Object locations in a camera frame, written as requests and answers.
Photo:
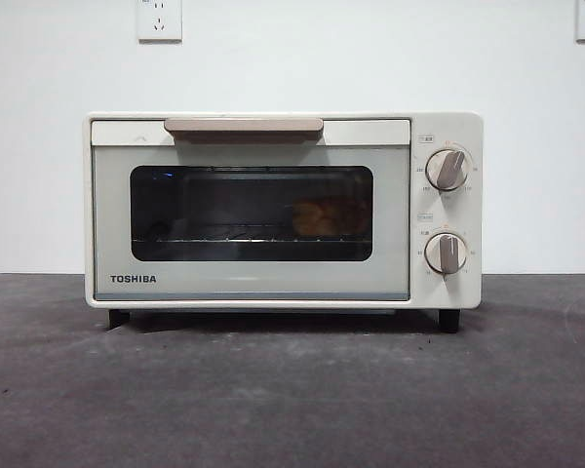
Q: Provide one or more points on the braided golden bread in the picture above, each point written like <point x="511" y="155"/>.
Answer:
<point x="326" y="217"/>

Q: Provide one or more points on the cream timer oven knob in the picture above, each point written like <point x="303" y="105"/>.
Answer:
<point x="447" y="251"/>

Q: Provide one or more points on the cream temperature oven knob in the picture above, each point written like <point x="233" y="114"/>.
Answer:
<point x="447" y="168"/>

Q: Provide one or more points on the white Toshiba toaster oven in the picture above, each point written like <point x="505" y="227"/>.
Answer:
<point x="475" y="209"/>

